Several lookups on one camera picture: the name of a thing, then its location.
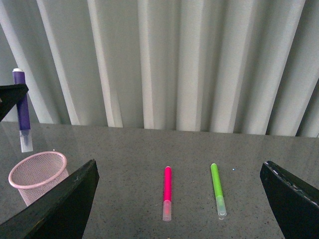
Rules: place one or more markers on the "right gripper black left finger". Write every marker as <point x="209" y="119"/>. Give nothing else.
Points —
<point x="61" y="213"/>

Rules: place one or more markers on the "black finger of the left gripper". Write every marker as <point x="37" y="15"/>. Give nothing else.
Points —
<point x="10" y="95"/>

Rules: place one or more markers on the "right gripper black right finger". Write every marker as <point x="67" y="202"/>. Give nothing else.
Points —
<point x="294" y="202"/>

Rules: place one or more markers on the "purple highlighter pen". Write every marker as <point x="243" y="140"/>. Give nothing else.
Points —
<point x="23" y="114"/>

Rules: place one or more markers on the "pink highlighter pen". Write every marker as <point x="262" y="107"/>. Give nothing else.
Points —
<point x="167" y="194"/>

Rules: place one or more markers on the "pink mesh pen cup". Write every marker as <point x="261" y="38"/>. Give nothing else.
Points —
<point x="37" y="174"/>

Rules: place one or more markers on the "green highlighter pen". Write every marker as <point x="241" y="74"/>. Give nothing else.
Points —
<point x="221" y="209"/>

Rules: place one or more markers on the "white pleated curtain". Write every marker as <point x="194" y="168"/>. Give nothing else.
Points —
<point x="232" y="66"/>

